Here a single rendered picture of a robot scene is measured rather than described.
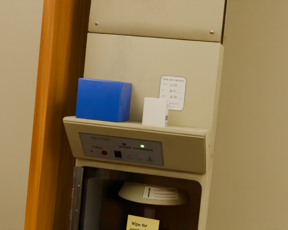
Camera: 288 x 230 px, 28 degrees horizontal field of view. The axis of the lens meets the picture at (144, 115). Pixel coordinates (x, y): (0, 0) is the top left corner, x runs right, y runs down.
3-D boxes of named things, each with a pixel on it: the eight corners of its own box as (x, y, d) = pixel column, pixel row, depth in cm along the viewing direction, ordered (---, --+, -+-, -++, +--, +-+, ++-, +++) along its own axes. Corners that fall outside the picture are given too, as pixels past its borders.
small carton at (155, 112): (145, 123, 132) (147, 97, 131) (167, 125, 131) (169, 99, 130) (141, 124, 127) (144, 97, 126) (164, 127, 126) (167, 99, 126)
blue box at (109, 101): (88, 116, 137) (92, 79, 137) (129, 120, 135) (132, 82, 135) (74, 117, 128) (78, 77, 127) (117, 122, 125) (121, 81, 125)
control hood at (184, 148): (75, 155, 139) (78, 115, 139) (208, 172, 132) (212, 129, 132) (57, 161, 128) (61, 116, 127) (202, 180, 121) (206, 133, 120)
